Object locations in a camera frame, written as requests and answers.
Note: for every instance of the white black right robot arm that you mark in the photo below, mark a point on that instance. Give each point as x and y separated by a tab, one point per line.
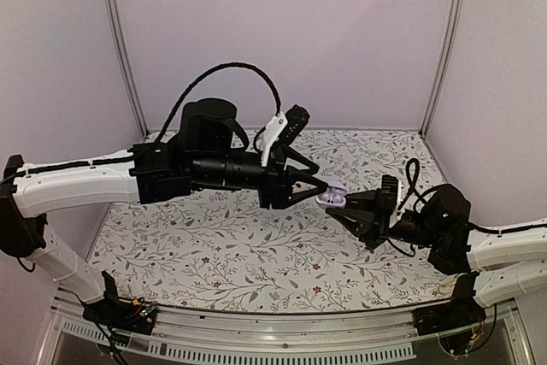
490	264

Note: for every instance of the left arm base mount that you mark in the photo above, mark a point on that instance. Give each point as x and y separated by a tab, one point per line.
136	316

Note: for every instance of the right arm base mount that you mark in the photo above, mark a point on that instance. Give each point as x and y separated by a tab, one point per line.
458	326

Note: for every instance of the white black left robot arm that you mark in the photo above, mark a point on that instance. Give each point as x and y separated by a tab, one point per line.
199	156

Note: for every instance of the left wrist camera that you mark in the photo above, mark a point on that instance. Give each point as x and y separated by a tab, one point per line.
282	129

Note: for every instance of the floral patterned table mat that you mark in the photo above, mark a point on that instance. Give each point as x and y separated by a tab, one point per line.
219	250

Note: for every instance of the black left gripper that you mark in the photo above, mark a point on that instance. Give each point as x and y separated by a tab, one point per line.
279	194

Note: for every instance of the purple round case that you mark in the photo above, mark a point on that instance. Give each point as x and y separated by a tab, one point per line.
333	197

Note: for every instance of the front aluminium rail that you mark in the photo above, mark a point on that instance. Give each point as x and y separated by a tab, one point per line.
385	334

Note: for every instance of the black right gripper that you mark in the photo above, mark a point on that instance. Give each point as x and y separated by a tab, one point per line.
372	227

